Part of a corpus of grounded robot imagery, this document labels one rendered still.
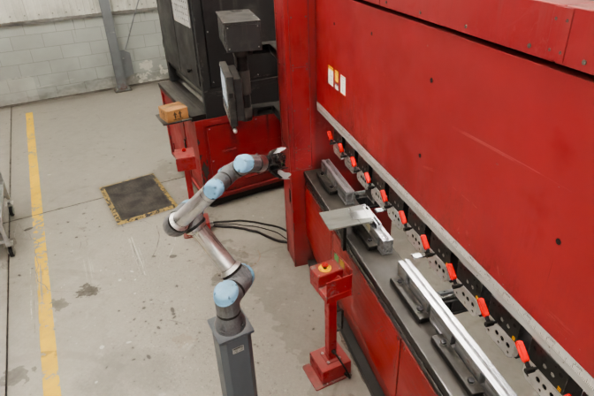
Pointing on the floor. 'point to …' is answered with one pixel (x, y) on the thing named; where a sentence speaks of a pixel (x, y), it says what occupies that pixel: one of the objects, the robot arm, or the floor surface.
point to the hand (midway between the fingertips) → (285, 163)
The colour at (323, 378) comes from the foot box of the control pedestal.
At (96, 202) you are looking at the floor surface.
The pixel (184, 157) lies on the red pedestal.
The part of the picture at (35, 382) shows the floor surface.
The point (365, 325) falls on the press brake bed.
